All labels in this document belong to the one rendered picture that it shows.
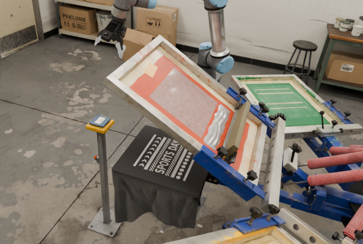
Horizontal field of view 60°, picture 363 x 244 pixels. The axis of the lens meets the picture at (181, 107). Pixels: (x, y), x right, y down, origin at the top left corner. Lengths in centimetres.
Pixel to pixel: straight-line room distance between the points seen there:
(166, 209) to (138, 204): 17
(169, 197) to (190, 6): 417
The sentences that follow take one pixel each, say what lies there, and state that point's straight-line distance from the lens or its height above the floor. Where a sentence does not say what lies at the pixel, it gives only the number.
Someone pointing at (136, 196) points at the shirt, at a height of 79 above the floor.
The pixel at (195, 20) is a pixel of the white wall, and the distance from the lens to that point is 548.
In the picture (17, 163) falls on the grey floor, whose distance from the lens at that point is 336.
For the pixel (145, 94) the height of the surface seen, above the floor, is 142.
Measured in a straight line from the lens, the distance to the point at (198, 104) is 159.
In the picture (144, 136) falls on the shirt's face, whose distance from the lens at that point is 193.
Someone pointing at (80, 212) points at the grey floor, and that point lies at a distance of 280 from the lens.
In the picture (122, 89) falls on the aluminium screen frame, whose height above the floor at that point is 149.
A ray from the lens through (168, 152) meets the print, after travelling 182.
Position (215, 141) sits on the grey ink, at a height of 123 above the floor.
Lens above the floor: 212
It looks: 32 degrees down
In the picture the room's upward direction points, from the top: 5 degrees clockwise
